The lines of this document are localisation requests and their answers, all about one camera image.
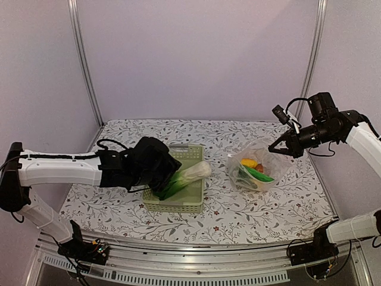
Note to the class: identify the left aluminium corner post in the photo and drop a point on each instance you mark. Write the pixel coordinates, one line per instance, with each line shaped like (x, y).
(80, 47)

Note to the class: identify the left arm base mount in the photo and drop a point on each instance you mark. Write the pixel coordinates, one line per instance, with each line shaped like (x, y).
(96, 252)

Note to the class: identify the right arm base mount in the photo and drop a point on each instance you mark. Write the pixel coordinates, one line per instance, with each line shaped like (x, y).
(301, 252)

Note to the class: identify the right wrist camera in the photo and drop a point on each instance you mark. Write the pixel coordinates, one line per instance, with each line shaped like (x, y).
(286, 118)

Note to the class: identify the yellow lemon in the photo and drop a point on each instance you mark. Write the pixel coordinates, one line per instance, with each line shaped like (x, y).
(249, 163)

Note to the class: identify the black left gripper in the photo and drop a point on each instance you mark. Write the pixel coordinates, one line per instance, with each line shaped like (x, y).
(170, 165)

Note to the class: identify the green white bok choy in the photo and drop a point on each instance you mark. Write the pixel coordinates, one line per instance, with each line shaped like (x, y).
(180, 180)

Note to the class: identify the aluminium corner post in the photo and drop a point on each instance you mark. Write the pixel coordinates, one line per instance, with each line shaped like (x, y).
(80, 47)
(317, 35)

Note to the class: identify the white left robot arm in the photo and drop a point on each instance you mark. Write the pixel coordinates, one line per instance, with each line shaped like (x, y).
(24, 168)

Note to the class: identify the pale green perforated basket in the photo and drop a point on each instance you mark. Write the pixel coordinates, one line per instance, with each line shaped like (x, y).
(189, 199)

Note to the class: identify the clear zip top bag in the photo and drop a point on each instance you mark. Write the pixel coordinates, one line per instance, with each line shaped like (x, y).
(254, 168)

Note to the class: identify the aluminium front rail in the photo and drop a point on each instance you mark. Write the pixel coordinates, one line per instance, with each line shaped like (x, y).
(144, 262)

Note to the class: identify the bright green cucumber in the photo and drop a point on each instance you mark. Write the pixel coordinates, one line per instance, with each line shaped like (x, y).
(258, 175)

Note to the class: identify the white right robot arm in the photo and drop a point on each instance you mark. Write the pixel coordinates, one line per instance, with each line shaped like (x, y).
(354, 129)

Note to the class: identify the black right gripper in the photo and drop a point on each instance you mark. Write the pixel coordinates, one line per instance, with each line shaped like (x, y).
(294, 148)

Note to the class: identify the brown potato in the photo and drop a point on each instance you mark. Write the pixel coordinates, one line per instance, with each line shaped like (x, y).
(260, 168)

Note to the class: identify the right aluminium corner post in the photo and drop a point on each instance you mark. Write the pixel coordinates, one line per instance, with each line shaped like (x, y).
(317, 35)

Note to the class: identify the floral tablecloth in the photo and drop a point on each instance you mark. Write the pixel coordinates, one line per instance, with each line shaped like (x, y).
(294, 208)

